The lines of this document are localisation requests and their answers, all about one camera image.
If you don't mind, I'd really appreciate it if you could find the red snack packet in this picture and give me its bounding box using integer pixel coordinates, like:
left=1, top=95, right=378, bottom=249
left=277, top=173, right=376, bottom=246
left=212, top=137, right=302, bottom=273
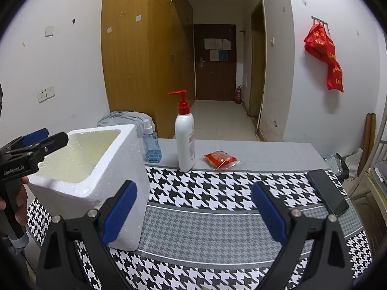
left=202, top=150, right=239, bottom=171

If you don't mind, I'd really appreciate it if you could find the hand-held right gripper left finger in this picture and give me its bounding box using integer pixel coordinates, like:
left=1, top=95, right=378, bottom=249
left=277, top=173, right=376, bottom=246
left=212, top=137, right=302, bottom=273
left=36, top=180, right=138, bottom=290

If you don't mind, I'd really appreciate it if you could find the black smartphone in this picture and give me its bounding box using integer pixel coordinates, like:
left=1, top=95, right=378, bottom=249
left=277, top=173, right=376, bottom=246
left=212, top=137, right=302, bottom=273
left=307, top=169, right=350, bottom=217

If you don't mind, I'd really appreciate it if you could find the person's left hand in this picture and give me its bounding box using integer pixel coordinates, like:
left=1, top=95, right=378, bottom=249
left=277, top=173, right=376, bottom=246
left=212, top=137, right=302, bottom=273
left=14, top=175, right=31, bottom=225

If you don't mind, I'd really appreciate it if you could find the houndstooth table runner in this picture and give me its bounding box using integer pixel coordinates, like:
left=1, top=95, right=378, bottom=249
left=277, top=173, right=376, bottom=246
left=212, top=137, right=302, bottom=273
left=27, top=165, right=374, bottom=290

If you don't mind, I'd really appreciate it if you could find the red plastic bag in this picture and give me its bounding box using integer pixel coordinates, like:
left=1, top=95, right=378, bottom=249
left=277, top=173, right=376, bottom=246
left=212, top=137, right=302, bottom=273
left=304, top=23, right=336, bottom=62
left=327, top=57, right=344, bottom=93

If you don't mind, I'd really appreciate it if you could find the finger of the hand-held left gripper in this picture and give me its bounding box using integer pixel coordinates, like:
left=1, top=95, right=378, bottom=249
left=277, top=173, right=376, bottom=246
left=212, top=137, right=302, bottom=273
left=0, top=128, right=49, bottom=158
left=18, top=132, right=69, bottom=166

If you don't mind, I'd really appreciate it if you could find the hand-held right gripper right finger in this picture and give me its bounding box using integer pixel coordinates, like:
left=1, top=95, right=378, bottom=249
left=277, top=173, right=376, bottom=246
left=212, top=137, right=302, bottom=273
left=252, top=181, right=353, bottom=290

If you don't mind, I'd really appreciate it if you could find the brown entrance door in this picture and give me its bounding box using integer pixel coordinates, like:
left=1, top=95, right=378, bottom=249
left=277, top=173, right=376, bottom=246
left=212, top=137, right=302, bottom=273
left=193, top=23, right=237, bottom=101

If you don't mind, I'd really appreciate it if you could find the wooden wardrobe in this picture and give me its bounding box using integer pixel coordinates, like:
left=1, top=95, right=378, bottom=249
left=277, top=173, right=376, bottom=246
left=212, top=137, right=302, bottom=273
left=101, top=0, right=195, bottom=139

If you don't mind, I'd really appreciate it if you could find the white foam box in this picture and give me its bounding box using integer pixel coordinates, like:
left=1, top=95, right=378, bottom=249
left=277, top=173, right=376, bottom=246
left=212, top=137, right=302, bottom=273
left=27, top=124, right=151, bottom=252

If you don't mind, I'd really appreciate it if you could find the metal wall hook rack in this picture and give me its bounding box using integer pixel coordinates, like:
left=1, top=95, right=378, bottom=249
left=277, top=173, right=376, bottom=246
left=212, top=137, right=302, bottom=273
left=311, top=16, right=329, bottom=32

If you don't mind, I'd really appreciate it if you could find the crumpled beige paper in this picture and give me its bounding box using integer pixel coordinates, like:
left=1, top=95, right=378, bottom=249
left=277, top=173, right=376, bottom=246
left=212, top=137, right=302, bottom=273
left=345, top=148, right=368, bottom=182

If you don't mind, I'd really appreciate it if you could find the silver plastic bag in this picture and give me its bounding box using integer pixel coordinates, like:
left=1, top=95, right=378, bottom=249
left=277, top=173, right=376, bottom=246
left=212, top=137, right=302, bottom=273
left=322, top=154, right=341, bottom=173

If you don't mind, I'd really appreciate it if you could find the wooden side door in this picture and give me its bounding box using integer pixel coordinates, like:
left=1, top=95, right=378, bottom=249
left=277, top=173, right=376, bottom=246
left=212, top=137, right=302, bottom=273
left=249, top=0, right=267, bottom=118

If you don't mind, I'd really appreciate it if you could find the wooden slats bundle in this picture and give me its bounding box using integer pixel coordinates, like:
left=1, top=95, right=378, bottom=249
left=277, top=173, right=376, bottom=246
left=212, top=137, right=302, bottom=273
left=361, top=113, right=378, bottom=170

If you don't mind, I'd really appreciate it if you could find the black curved handle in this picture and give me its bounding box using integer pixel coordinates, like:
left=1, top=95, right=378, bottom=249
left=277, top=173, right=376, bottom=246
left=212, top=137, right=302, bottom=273
left=334, top=153, right=350, bottom=179

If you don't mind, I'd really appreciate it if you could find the blue spray bottle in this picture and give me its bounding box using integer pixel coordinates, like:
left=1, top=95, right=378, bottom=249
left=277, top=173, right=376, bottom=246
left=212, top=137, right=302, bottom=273
left=141, top=118, right=162, bottom=163

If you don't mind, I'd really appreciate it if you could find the white pump lotion bottle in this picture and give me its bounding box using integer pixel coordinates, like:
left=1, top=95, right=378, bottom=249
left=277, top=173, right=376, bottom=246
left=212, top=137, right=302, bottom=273
left=168, top=90, right=196, bottom=172

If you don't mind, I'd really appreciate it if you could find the metal bunk bed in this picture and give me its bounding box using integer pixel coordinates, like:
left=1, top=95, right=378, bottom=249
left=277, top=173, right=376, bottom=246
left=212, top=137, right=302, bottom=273
left=370, top=106, right=387, bottom=194

